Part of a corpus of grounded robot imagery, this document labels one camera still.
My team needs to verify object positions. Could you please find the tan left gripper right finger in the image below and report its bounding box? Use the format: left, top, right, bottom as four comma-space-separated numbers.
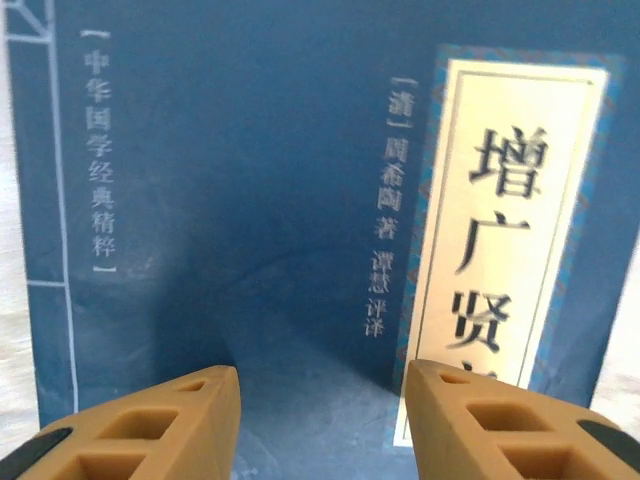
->
403, 358, 640, 480

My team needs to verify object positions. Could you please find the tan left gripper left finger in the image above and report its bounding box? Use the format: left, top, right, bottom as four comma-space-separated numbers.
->
0, 363, 243, 480

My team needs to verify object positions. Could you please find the dark blue book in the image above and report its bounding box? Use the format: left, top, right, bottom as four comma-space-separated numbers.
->
2, 0, 629, 480

